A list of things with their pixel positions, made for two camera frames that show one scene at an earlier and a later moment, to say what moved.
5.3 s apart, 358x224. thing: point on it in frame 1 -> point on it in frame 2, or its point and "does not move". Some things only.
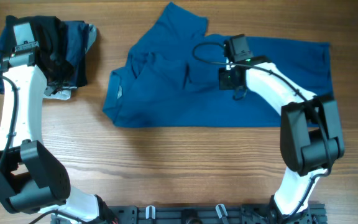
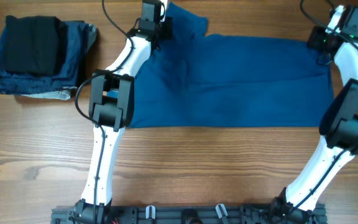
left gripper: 53,89 -> 168,24
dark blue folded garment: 75,36 does not move
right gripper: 222,83 -> 314,41
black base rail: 186,214 does not move
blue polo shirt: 171,78 does not move
